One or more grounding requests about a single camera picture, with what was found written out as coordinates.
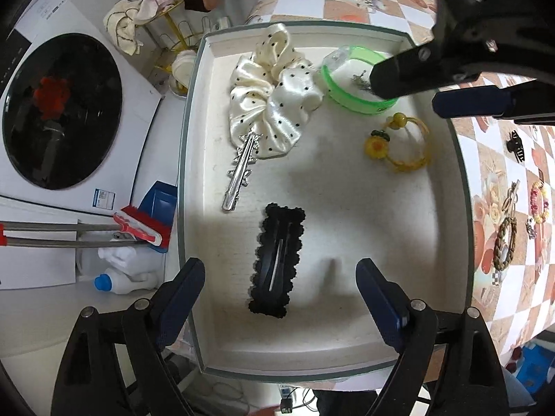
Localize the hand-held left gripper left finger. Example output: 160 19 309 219
51 258 206 416

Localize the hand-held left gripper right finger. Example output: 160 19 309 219
356 259 508 416

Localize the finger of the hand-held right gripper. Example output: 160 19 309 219
368 40 471 99
431 84 555 127

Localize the green plastic bangle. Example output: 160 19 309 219
321 44 400 115

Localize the yellow flower hair tie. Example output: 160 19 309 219
363 113 432 175

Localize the clear plastic hair clip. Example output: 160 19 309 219
323 47 353 72

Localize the white tray grey rim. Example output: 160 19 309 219
177 21 475 384

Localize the black scalloped snap clip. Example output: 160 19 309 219
248 203 307 319

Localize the cream polka dot scrunchie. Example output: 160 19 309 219
229 23 324 157

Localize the silver star hair clip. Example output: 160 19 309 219
222 132 264 213

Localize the white bottle blue cap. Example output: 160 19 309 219
93 268 160 296

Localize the small black claw clip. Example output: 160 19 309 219
503 129 527 161

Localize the blue dustpan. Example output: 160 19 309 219
139 181 179 254

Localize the blue plastic stool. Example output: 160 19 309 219
514 341 552 383

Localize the white washing machine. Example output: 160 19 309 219
0 0 185 291

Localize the cream cloth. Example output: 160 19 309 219
103 0 145 56

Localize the colourful beaded bracelet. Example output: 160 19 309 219
528 180 552 223

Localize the black plug cable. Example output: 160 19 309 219
276 383 318 416

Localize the braided rope hair tie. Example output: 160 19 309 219
493 217 518 271

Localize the gold wire rack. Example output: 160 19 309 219
130 0 205 96

